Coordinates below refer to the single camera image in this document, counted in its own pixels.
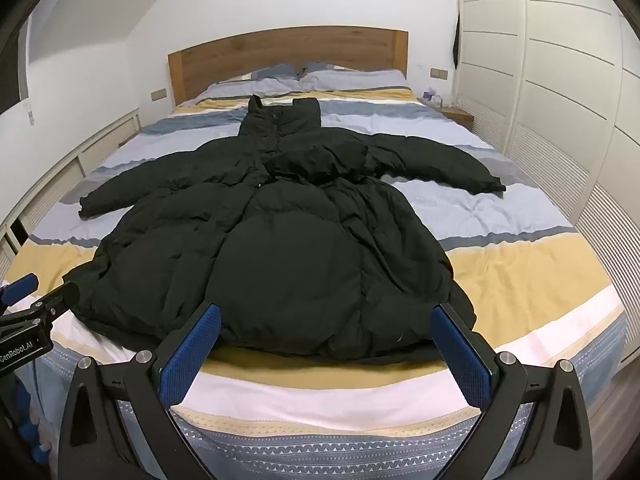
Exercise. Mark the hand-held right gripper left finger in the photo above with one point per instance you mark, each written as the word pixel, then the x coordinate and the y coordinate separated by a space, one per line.
pixel 192 355

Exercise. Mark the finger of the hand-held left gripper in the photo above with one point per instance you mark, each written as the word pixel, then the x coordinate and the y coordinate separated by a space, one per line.
pixel 57 299
pixel 20 287

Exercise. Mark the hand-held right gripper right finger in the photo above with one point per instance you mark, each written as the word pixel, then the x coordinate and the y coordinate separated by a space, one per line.
pixel 460 360

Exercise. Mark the black puffer jacket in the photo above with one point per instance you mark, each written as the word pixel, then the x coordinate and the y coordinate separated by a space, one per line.
pixel 280 240

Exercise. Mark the bed with striped duvet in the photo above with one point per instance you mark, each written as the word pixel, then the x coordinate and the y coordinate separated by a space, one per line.
pixel 500 260

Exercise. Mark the wooden nightstand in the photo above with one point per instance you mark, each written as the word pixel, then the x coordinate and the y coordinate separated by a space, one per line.
pixel 457 115

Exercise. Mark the white wardrobe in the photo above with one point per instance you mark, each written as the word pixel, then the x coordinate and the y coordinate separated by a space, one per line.
pixel 560 85

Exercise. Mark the blue and white pillow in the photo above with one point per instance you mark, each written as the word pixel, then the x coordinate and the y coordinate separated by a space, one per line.
pixel 350 77
pixel 277 72

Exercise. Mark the wooden headboard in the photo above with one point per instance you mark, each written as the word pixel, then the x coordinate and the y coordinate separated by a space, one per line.
pixel 300 47

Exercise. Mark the white low wall cabinet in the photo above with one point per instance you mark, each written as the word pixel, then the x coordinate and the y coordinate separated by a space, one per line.
pixel 60 170

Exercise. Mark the wall socket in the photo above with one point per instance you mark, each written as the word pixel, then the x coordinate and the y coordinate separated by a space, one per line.
pixel 158 94
pixel 438 74

